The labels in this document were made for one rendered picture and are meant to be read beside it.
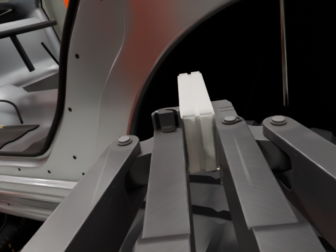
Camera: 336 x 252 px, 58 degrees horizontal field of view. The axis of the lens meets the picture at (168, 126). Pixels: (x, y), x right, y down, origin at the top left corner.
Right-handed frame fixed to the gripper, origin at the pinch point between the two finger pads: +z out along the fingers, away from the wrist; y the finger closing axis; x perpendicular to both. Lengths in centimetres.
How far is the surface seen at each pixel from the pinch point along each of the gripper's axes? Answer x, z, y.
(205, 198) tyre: -9.1, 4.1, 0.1
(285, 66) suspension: -15, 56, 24
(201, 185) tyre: -9.1, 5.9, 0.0
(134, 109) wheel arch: -15.7, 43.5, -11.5
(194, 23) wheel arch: 0.4, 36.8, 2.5
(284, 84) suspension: -19, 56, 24
